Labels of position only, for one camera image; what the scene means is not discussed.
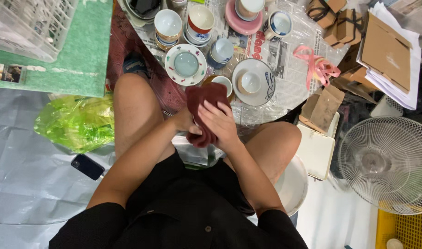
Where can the blue slipper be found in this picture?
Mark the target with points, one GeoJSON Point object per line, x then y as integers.
{"type": "Point", "coordinates": [134, 64]}

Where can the white bowl with blue pattern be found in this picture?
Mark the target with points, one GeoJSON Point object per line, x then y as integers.
{"type": "Point", "coordinates": [164, 44]}

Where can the person's leg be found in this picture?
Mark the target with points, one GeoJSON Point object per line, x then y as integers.
{"type": "Point", "coordinates": [136, 110]}
{"type": "Point", "coordinates": [275, 148]}

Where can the white bowl with gold band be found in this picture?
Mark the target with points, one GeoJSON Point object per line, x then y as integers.
{"type": "Point", "coordinates": [167, 24]}

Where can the person's right hand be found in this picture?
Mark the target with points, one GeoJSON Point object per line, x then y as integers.
{"type": "Point", "coordinates": [221, 128]}

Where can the stack of flat cardboard sheets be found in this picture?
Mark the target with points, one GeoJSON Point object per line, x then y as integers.
{"type": "Point", "coordinates": [387, 58]}

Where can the newspaper sheet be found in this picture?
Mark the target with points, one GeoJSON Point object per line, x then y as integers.
{"type": "Point", "coordinates": [290, 69]}

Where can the person's left fingers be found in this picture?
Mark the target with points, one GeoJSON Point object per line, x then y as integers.
{"type": "Point", "coordinates": [195, 130]}

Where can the printed photo card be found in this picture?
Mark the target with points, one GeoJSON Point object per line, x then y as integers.
{"type": "Point", "coordinates": [7, 72]}

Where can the white mug with blue stripes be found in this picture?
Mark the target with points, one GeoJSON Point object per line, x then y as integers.
{"type": "Point", "coordinates": [279, 25]}

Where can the green mat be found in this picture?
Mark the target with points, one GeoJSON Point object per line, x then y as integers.
{"type": "Point", "coordinates": [86, 52]}

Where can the pink ribbon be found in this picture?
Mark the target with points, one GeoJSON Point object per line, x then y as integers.
{"type": "Point", "coordinates": [316, 67]}

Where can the white bowl with blue rim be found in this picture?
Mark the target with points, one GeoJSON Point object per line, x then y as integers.
{"type": "Point", "coordinates": [196, 38]}

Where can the white plate with floral print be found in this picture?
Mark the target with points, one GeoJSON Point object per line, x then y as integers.
{"type": "Point", "coordinates": [185, 65]}

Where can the white cup with brown band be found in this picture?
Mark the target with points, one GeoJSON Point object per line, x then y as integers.
{"type": "Point", "coordinates": [250, 7]}

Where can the white electric fan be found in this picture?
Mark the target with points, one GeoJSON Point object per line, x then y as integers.
{"type": "Point", "coordinates": [387, 164]}

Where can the yellow plastic crate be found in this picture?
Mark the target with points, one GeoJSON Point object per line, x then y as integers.
{"type": "Point", "coordinates": [408, 228]}

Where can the black phone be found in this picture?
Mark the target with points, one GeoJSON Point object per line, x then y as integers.
{"type": "Point", "coordinates": [87, 167]}

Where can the green plastic bag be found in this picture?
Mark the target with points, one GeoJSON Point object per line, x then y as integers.
{"type": "Point", "coordinates": [76, 122]}

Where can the black bowl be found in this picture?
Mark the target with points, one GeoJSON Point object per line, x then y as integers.
{"type": "Point", "coordinates": [143, 7]}

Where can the pink saucer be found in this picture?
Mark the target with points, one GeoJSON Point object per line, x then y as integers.
{"type": "Point", "coordinates": [242, 25]}

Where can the maroon cloth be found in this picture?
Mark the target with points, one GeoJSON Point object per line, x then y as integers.
{"type": "Point", "coordinates": [205, 93]}

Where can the red and white bowl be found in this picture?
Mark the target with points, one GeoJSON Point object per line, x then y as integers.
{"type": "Point", "coordinates": [201, 17]}

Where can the small white cup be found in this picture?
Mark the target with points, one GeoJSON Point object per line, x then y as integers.
{"type": "Point", "coordinates": [249, 83]}

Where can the person's right leg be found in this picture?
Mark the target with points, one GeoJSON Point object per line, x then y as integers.
{"type": "Point", "coordinates": [275, 148]}

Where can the cardboard boxes with black ribbon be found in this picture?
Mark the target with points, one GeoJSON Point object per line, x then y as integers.
{"type": "Point", "coordinates": [338, 24]}

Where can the white cup with amber saucer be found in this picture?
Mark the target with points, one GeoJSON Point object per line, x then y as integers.
{"type": "Point", "coordinates": [223, 82]}

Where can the blue ceramic cup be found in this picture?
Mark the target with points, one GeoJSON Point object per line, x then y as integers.
{"type": "Point", "coordinates": [222, 51]}

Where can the white plastic crate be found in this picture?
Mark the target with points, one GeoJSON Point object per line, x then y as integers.
{"type": "Point", "coordinates": [27, 24]}

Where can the white plastic basin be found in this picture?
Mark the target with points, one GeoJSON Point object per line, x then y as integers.
{"type": "Point", "coordinates": [294, 186]}

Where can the person's left leg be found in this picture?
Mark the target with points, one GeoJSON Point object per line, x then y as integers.
{"type": "Point", "coordinates": [136, 110]}

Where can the clear plastic bag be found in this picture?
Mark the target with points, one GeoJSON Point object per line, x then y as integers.
{"type": "Point", "coordinates": [193, 155]}

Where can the person's left hand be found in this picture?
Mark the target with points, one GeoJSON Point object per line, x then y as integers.
{"type": "Point", "coordinates": [183, 121]}

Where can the maroon patterned mat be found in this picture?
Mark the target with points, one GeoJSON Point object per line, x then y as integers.
{"type": "Point", "coordinates": [128, 34]}

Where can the white plate with blue drawing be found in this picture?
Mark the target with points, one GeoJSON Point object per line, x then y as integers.
{"type": "Point", "coordinates": [262, 86]}

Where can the person's black clothing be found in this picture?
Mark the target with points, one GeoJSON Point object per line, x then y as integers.
{"type": "Point", "coordinates": [183, 211]}

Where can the grey plastic floor sheet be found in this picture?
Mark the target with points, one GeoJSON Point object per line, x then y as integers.
{"type": "Point", "coordinates": [27, 193]}

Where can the brown paper bag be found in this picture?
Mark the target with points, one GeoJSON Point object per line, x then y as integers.
{"type": "Point", "coordinates": [321, 109]}

